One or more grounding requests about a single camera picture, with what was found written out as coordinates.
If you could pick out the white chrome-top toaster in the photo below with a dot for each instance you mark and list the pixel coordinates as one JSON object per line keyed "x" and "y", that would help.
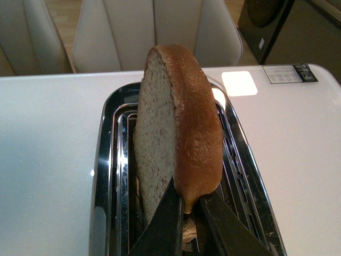
{"x": 118, "y": 218}

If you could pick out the beige chair left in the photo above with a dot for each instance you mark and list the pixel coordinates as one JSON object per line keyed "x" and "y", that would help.
{"x": 30, "y": 42}

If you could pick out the table label sticker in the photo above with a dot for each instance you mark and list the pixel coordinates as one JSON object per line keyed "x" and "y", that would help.
{"x": 282, "y": 74}

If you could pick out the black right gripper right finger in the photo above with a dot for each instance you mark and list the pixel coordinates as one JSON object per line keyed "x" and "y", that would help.
{"x": 220, "y": 232}

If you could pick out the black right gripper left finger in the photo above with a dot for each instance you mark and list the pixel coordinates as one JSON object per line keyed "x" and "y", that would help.
{"x": 164, "y": 234}

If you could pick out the beige chair right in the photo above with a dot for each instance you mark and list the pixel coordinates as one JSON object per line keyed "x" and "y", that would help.
{"x": 117, "y": 35}

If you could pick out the dark washing machine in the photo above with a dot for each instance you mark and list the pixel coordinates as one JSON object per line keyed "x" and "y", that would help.
{"x": 260, "y": 22}

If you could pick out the brown bread slice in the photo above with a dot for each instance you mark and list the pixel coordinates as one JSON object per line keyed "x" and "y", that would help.
{"x": 178, "y": 133}

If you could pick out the beige chair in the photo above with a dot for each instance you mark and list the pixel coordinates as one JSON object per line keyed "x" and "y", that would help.
{"x": 117, "y": 35}
{"x": 30, "y": 42}

